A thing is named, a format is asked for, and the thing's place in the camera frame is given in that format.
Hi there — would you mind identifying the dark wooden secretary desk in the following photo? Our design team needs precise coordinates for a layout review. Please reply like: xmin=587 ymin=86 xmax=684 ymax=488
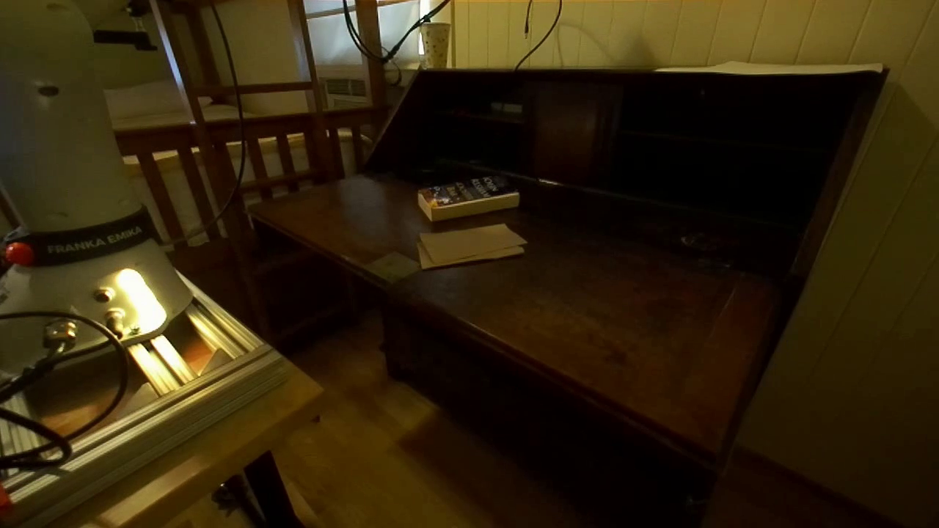
xmin=257 ymin=70 xmax=885 ymax=528

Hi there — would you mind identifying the white paper sheet on cabinet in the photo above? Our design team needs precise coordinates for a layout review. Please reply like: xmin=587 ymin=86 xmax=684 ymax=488
xmin=659 ymin=61 xmax=888 ymax=78

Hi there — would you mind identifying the small yellow sticky note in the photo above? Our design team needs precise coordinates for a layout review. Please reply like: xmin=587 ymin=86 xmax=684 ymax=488
xmin=368 ymin=254 xmax=421 ymax=283

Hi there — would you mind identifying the dotted paper cup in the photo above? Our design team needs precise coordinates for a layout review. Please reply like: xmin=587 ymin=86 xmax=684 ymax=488
xmin=424 ymin=25 xmax=450 ymax=70

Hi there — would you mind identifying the light wooden robot table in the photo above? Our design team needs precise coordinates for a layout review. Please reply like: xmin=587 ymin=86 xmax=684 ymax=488
xmin=69 ymin=365 xmax=323 ymax=528

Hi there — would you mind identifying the black usb cable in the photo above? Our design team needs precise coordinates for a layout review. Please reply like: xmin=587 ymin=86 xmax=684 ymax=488
xmin=513 ymin=0 xmax=568 ymax=70

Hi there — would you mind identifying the white franka robot arm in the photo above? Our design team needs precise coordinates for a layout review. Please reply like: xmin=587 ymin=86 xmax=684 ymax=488
xmin=0 ymin=0 xmax=191 ymax=375

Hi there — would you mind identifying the wooden chair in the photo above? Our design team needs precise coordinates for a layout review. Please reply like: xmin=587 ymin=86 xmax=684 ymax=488
xmin=117 ymin=0 xmax=380 ymax=337

